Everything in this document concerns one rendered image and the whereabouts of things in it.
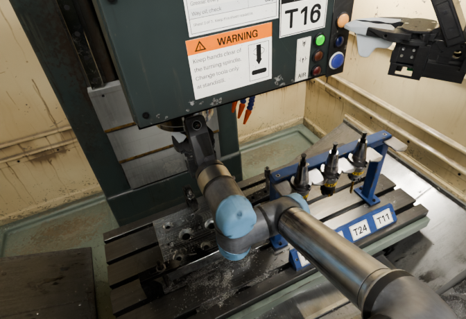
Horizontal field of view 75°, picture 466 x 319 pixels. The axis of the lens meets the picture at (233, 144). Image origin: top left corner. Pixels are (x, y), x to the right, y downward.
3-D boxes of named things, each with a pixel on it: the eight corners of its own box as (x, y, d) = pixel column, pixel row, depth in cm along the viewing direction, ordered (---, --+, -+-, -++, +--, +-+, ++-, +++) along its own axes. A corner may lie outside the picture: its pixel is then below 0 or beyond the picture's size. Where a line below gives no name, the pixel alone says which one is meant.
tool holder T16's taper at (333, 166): (332, 162, 97) (335, 145, 93) (341, 170, 94) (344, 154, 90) (320, 166, 96) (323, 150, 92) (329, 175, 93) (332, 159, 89)
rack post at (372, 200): (381, 202, 124) (399, 145, 106) (370, 207, 123) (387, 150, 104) (363, 186, 131) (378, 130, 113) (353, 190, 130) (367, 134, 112)
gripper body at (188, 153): (184, 165, 80) (199, 196, 71) (177, 139, 74) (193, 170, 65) (211, 155, 82) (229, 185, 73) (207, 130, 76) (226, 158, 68)
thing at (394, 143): (410, 148, 102) (410, 147, 102) (398, 154, 101) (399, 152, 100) (393, 138, 107) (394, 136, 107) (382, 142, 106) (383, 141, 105)
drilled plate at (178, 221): (249, 245, 108) (249, 237, 105) (170, 281, 100) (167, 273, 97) (224, 202, 125) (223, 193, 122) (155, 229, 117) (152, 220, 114)
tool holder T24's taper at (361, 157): (359, 151, 101) (363, 135, 96) (369, 159, 97) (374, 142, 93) (348, 155, 99) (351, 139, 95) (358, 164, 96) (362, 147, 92)
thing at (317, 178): (330, 182, 93) (330, 180, 92) (315, 188, 91) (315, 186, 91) (316, 168, 98) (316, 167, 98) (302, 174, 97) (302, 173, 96)
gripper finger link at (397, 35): (363, 38, 53) (419, 46, 48) (365, 29, 52) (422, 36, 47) (371, 30, 56) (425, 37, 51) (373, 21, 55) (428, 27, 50)
